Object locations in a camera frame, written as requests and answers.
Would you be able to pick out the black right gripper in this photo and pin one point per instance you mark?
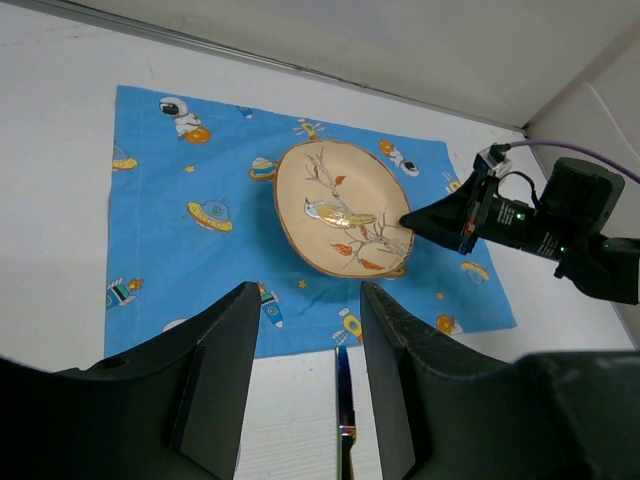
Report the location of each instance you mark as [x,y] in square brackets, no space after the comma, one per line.
[563,225]

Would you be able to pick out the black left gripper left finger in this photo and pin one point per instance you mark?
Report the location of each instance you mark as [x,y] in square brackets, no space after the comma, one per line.
[169,408]

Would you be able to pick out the iridescent knife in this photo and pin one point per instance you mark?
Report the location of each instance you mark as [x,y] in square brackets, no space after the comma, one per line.
[345,415]

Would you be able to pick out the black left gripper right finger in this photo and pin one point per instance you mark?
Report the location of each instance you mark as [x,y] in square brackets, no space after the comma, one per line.
[443,410]

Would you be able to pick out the beige bird-pattern plate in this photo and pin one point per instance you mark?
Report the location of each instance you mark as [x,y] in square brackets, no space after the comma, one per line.
[339,207]

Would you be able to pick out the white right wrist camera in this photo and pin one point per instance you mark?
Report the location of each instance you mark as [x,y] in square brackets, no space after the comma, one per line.
[493,161]

